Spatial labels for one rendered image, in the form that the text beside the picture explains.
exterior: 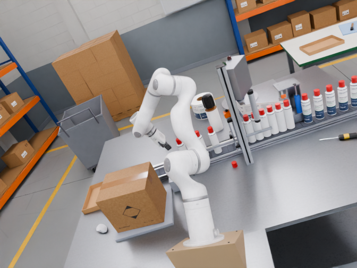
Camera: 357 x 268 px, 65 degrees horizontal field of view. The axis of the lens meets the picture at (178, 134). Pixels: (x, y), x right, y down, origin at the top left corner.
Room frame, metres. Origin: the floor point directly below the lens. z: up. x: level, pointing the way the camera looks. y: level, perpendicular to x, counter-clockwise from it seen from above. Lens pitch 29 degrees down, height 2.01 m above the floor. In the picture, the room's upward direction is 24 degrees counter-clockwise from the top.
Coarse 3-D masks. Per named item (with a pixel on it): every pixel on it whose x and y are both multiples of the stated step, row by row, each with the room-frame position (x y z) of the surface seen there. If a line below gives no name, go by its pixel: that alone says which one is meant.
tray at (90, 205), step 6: (90, 186) 1.85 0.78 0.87; (96, 186) 1.84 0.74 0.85; (90, 192) 1.80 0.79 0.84; (96, 192) 1.78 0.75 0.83; (90, 198) 1.74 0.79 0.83; (96, 198) 1.71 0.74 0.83; (84, 204) 1.66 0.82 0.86; (90, 204) 1.67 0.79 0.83; (96, 204) 1.64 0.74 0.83; (84, 210) 1.59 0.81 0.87; (90, 210) 1.58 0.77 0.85; (96, 210) 1.58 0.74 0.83
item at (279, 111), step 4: (276, 104) 1.48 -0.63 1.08; (276, 108) 1.48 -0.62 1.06; (280, 108) 1.47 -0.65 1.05; (276, 112) 1.47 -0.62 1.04; (280, 112) 1.46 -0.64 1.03; (276, 116) 1.48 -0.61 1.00; (280, 116) 1.46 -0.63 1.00; (284, 116) 1.47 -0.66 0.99; (280, 120) 1.46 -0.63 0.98; (284, 120) 1.46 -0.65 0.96; (280, 124) 1.46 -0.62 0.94; (284, 124) 1.46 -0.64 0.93; (280, 128) 1.47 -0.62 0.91; (284, 128) 1.46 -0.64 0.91
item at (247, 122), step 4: (244, 116) 1.50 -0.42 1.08; (248, 116) 1.50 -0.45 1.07; (244, 120) 1.50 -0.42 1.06; (248, 120) 1.49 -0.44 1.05; (244, 124) 1.50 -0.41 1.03; (248, 124) 1.49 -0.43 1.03; (248, 128) 1.49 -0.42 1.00; (252, 128) 1.49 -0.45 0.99; (248, 132) 1.49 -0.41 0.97; (252, 132) 1.49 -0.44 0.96; (252, 136) 1.48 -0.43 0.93; (252, 140) 1.49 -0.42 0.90; (256, 140) 1.49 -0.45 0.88
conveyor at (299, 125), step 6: (336, 108) 1.46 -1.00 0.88; (348, 108) 1.41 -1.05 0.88; (354, 108) 1.39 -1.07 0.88; (336, 114) 1.41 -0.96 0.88; (342, 114) 1.38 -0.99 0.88; (318, 120) 1.43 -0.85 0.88; (324, 120) 1.40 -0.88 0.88; (300, 126) 1.45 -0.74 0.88; (306, 126) 1.42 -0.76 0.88; (282, 132) 1.46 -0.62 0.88; (288, 132) 1.44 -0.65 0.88; (264, 138) 1.48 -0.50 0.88; (270, 138) 1.46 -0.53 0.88; (234, 144) 1.56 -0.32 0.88; (252, 144) 1.48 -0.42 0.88; (222, 150) 1.56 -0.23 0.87; (228, 150) 1.52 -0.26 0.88; (234, 150) 1.50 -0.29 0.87; (210, 156) 1.54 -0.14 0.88; (216, 156) 1.52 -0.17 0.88; (162, 168) 1.65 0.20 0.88; (162, 174) 1.58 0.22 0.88
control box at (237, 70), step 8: (232, 56) 1.51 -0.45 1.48; (240, 56) 1.45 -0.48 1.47; (232, 64) 1.39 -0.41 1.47; (240, 64) 1.40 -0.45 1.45; (232, 72) 1.35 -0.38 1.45; (240, 72) 1.38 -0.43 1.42; (248, 72) 1.45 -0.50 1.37; (232, 80) 1.36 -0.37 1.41; (240, 80) 1.36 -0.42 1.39; (248, 80) 1.43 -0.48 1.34; (232, 88) 1.36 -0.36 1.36; (240, 88) 1.35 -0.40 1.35; (248, 88) 1.41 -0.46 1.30; (240, 96) 1.34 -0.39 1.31
